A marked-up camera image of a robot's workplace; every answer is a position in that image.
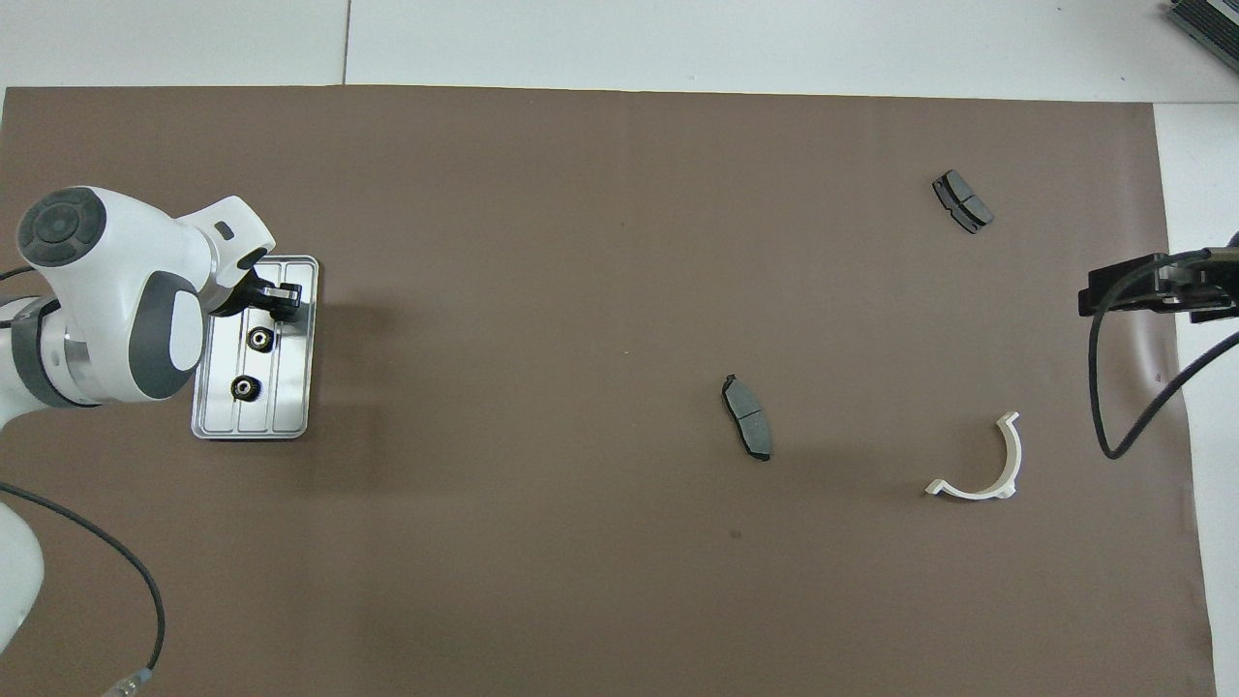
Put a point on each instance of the grey ribbed device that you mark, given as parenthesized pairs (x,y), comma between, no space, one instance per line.
(1210,24)

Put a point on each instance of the brown table mat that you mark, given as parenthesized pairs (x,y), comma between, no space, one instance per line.
(542,194)

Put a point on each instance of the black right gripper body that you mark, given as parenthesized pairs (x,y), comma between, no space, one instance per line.
(1210,290)

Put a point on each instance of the large black bearing gear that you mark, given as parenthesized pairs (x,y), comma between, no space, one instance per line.
(244,388)
(260,339)

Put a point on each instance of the silver metal tray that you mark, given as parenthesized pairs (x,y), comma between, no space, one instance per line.
(290,387)

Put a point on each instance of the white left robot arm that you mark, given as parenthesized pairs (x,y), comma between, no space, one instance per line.
(106,290)

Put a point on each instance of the long dark grey brake pad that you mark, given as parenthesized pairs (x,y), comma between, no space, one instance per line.
(747,416)

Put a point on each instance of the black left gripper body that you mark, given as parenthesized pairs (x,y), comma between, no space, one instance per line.
(235,295)

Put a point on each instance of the white curved plastic bracket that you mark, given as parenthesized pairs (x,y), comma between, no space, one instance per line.
(982,494)

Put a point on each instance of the short dark grey brake pad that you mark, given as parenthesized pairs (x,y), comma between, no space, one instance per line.
(963,201)

